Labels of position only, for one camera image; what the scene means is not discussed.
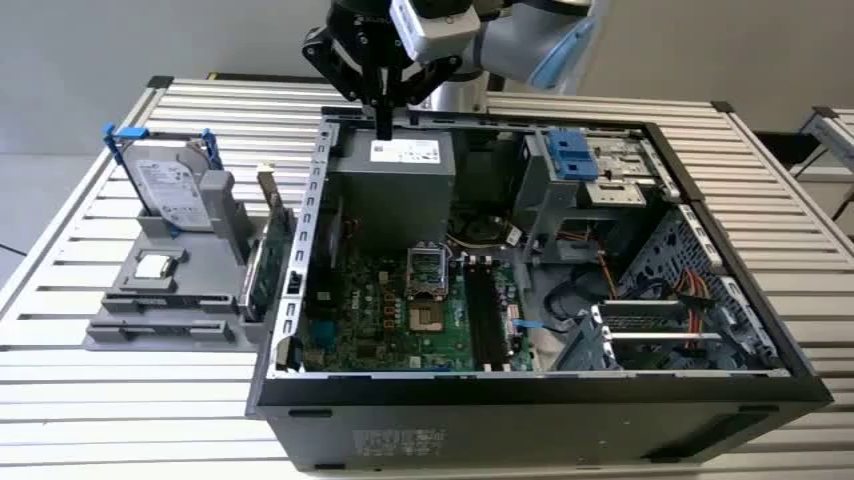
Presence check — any thin orange wire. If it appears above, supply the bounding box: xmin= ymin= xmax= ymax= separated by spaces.
xmin=597 ymin=252 xmax=620 ymax=301

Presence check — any red yellow orange wire bundle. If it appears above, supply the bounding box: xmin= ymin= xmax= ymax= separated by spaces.
xmin=673 ymin=267 xmax=720 ymax=351

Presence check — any CPU socket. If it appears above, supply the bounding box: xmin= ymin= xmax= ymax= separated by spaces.
xmin=406 ymin=298 xmax=448 ymax=335

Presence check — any silver CPU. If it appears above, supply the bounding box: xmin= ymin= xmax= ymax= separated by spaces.
xmin=131 ymin=253 xmax=177 ymax=279

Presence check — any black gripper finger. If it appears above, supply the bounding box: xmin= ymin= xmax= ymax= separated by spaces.
xmin=299 ymin=27 xmax=388 ymax=141
xmin=385 ymin=57 xmax=462 ymax=141

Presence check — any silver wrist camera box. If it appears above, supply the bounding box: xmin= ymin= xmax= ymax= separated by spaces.
xmin=389 ymin=0 xmax=482 ymax=62

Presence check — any black RAM slot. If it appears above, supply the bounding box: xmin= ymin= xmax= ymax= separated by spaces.
xmin=465 ymin=257 xmax=489 ymax=372
xmin=473 ymin=257 xmax=498 ymax=372
xmin=481 ymin=257 xmax=506 ymax=372

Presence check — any green motherboard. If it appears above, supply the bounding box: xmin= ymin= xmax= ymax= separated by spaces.
xmin=303 ymin=244 xmax=540 ymax=374

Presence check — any RAM memory stick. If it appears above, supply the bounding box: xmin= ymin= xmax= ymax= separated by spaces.
xmin=105 ymin=295 xmax=237 ymax=309
xmin=89 ymin=322 xmax=229 ymax=337

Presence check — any grey parts rack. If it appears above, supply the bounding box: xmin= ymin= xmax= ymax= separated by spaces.
xmin=81 ymin=169 xmax=269 ymax=354

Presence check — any black PC case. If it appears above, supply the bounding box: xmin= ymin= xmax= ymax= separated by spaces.
xmin=245 ymin=105 xmax=836 ymax=472

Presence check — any grey power supply unit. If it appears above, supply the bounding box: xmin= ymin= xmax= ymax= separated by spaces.
xmin=330 ymin=127 xmax=460 ymax=251

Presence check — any blue plastic bay latch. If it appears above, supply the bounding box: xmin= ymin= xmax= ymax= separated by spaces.
xmin=546 ymin=128 xmax=597 ymax=182

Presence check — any green graphics card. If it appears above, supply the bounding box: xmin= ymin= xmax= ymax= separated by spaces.
xmin=241 ymin=159 xmax=299 ymax=321

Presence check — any metal socket cover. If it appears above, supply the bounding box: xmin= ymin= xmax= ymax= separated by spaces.
xmin=405 ymin=241 xmax=449 ymax=297

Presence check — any hard disk in blue carrier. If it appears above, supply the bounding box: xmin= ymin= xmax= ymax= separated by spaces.
xmin=99 ymin=124 xmax=222 ymax=236

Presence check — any black round cooler fan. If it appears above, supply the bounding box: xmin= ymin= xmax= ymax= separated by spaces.
xmin=448 ymin=209 xmax=529 ymax=251

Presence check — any black cable bundle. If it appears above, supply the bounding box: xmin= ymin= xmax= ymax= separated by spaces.
xmin=544 ymin=269 xmax=629 ymax=331

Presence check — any metal disk bay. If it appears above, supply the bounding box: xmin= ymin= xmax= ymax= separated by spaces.
xmin=553 ymin=298 xmax=743 ymax=372

